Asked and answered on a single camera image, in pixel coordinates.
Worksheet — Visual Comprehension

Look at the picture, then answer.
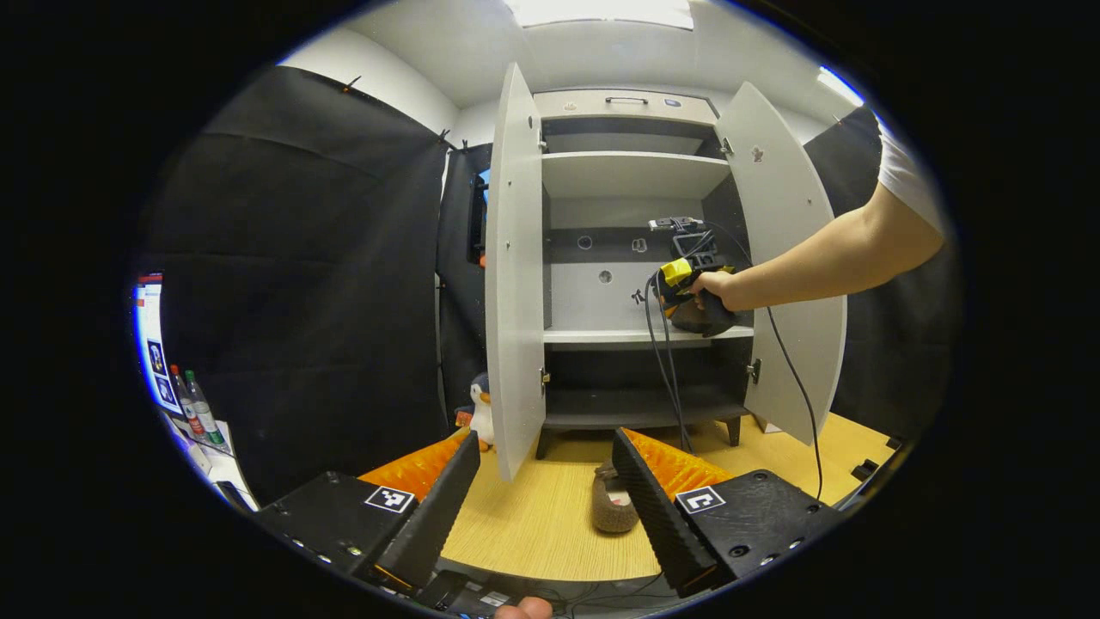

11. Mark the white shoe cabinet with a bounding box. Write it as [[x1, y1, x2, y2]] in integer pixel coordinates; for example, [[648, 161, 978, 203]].
[[533, 89, 757, 461]]

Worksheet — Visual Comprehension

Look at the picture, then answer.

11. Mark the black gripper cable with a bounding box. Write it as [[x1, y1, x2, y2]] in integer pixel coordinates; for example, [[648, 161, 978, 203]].
[[644, 273, 694, 457], [763, 305, 824, 501]]

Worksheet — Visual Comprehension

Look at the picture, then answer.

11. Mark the small ceiling light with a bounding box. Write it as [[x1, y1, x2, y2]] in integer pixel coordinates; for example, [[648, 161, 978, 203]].
[[816, 66, 865, 108]]

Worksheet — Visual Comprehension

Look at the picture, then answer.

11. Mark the black backdrop cloth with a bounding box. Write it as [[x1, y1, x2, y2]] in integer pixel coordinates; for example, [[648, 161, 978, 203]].
[[137, 64, 959, 508]]

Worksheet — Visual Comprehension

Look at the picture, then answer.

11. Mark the long ceiling light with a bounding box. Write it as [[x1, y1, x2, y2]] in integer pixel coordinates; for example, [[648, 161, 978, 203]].
[[503, 0, 695, 31]]

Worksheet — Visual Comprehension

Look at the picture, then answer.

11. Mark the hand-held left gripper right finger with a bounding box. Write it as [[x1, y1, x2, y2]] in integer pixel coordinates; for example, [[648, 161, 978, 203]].
[[612, 427, 847, 598]]

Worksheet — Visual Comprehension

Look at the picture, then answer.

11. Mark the penguin plush toy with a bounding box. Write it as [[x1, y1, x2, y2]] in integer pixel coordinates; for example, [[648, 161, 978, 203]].
[[468, 372, 498, 453]]

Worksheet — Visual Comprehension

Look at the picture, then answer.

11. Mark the person's white shirt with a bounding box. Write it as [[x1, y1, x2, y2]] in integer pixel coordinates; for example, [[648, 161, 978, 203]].
[[875, 127, 948, 235]]

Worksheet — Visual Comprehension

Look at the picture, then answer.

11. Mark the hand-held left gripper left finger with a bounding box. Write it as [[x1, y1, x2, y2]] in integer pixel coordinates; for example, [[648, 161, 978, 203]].
[[255, 430, 482, 594]]

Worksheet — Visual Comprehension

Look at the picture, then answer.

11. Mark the wall poster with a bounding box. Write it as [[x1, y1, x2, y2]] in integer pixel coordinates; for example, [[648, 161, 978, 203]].
[[133, 273, 186, 415]]

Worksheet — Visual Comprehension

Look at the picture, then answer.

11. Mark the clear plastic bottle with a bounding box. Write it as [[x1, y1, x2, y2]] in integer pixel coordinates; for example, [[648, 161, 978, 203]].
[[169, 364, 203, 441], [184, 370, 226, 448]]

